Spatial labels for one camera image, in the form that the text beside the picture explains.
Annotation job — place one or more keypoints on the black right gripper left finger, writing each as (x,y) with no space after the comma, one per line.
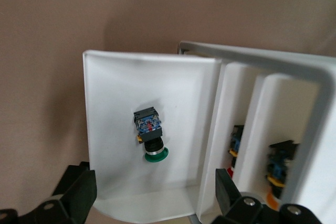
(71,197)

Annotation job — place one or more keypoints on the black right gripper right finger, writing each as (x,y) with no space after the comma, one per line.
(236,211)

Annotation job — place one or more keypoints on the green push button switch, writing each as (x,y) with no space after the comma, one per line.
(149,129)

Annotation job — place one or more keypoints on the white plastic drawer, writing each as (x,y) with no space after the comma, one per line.
(118,98)

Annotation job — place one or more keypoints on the white drawer cabinet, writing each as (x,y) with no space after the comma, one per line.
(262,56)

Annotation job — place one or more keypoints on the orange push button switch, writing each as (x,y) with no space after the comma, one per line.
(281,166)

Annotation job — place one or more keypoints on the red push button switch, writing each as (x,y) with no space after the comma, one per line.
(235,142)

